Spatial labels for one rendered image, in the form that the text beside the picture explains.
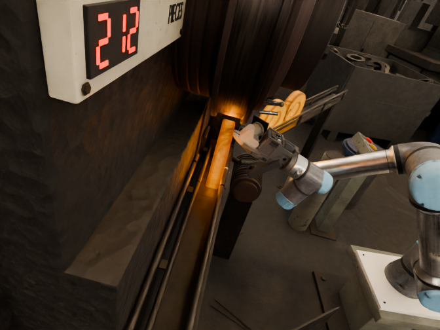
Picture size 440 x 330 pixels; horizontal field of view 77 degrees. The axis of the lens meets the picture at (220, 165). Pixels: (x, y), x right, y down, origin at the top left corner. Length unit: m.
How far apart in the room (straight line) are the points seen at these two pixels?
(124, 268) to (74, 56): 0.22
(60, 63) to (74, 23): 0.03
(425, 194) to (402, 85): 2.26
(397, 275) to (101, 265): 1.16
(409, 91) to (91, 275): 3.05
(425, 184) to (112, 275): 0.76
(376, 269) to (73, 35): 1.31
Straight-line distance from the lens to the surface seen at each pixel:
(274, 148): 0.84
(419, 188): 0.88
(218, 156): 0.65
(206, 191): 0.75
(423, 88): 3.24
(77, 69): 0.20
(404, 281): 1.34
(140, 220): 0.37
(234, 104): 0.49
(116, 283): 0.33
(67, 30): 0.19
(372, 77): 2.87
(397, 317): 1.30
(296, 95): 1.24
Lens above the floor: 1.15
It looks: 35 degrees down
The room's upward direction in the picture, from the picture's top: 16 degrees clockwise
